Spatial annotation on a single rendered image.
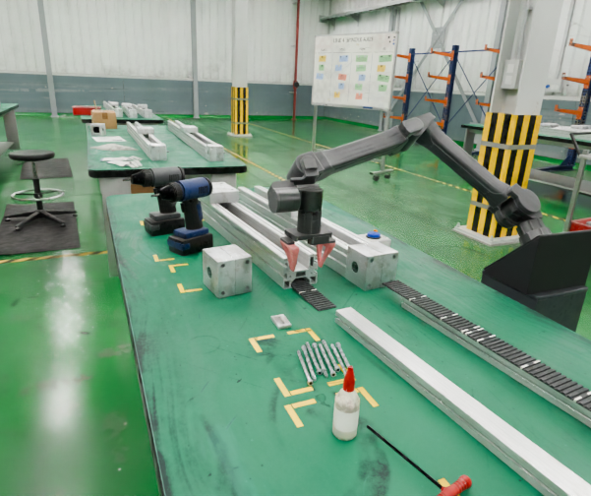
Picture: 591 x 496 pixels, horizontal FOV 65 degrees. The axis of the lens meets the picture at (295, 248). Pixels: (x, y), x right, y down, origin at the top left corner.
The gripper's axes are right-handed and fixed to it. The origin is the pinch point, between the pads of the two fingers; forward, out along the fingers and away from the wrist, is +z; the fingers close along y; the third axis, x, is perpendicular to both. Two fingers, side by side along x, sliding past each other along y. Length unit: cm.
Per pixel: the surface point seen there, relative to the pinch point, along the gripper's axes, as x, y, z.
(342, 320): 19.4, 1.1, 5.2
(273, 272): -9.0, 4.7, 4.5
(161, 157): -203, -6, 5
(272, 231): -25.3, -2.2, -0.9
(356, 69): -497, -341, -64
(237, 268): -4.8, 16.4, 0.2
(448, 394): 49.2, -0.5, 4.1
